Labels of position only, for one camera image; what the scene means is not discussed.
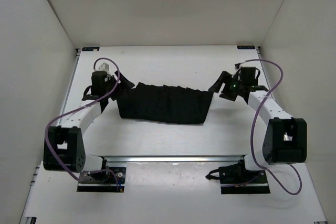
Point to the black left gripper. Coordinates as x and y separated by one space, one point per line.
125 84

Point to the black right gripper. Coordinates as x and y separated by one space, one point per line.
225 78

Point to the black pleated skirt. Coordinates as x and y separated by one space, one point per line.
165 104

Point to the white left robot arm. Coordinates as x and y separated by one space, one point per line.
64 148

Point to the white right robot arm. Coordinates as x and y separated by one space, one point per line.
285 140

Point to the blue right corner label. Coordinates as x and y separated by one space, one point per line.
245 47

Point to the blue corner label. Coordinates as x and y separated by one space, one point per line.
245 47
90 49

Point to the blue left corner label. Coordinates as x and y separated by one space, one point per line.
90 49

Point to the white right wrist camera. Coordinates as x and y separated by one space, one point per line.
238 66

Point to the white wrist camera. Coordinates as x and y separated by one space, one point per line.
238 66
104 67

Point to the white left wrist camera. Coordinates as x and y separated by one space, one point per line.
104 67

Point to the aluminium table rail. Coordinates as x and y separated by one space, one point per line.
174 159

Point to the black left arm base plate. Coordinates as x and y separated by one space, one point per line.
104 182

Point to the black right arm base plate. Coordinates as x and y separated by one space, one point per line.
235 178

